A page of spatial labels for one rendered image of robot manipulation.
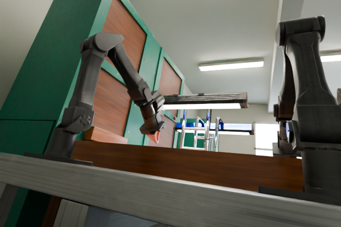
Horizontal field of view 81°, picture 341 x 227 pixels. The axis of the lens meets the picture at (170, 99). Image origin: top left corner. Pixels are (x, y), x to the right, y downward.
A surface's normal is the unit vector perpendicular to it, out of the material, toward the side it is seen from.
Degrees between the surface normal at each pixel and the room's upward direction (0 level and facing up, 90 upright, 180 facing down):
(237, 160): 90
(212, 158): 90
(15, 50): 90
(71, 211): 90
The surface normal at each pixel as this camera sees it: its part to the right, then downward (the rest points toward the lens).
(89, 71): 0.76, -0.13
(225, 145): -0.37, -0.39
